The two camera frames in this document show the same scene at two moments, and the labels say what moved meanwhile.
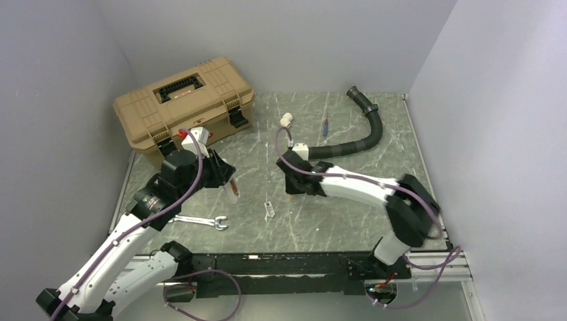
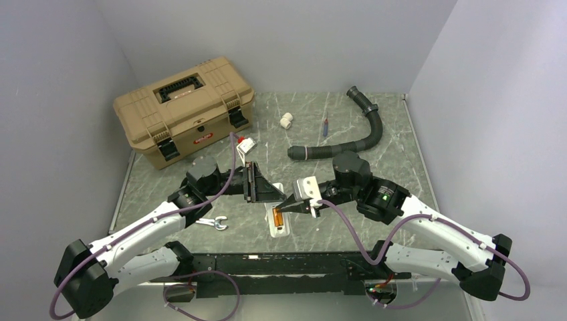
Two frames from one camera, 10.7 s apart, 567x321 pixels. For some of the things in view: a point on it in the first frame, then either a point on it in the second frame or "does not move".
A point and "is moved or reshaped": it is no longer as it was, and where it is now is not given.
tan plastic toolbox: (214, 95) does not move
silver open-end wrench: (215, 221) does not move
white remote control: (233, 190) is moved or reshaped
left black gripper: (221, 170) → (259, 189)
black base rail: (291, 275) does not move
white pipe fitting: (286, 120) does not move
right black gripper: (289, 188) → (303, 207)
